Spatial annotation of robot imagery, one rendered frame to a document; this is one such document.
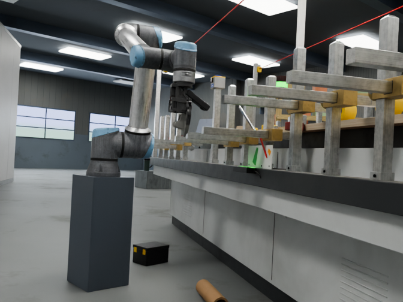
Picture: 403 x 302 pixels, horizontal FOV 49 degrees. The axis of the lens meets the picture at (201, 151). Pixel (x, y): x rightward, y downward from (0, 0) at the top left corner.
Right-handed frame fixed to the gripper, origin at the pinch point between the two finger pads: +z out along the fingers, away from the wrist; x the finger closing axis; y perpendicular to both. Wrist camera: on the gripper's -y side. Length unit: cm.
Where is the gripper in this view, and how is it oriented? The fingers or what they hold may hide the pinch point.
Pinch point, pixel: (186, 133)
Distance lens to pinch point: 177.8
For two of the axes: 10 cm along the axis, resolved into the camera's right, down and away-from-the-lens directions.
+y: -9.6, -0.5, -2.8
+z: -0.5, 10.0, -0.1
